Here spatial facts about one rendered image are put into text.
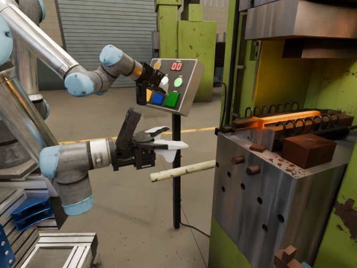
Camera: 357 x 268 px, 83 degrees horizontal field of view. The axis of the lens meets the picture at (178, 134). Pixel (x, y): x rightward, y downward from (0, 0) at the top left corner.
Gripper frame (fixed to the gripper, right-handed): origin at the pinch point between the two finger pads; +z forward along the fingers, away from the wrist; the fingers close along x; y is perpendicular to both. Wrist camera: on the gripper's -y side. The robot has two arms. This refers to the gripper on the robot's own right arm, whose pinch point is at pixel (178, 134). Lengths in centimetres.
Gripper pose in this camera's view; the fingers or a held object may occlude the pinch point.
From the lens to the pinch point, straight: 60.6
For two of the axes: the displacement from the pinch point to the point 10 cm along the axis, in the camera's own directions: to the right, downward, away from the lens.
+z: 9.2, -1.4, 3.6
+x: 3.9, 3.4, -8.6
